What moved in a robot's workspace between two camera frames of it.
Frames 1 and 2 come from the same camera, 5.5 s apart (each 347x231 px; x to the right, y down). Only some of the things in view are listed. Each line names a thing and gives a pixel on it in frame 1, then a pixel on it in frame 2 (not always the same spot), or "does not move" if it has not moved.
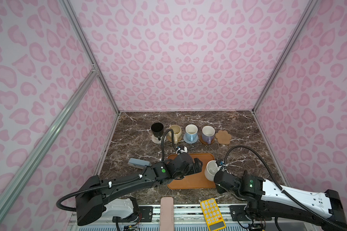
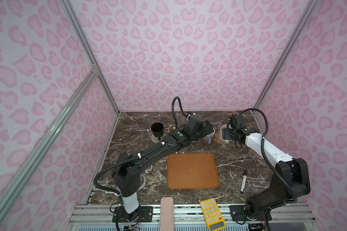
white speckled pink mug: x=211 y=170 → x=220 y=132
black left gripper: x=193 y=169 → x=205 y=131
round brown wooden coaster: x=202 y=141 does not move
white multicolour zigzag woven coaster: x=155 y=139 does not move
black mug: x=157 y=129 does not move
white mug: x=208 y=134 does not move
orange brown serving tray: x=196 y=180 does not move
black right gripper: x=218 y=188 → x=225 y=134
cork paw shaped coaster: x=223 y=137 does not move
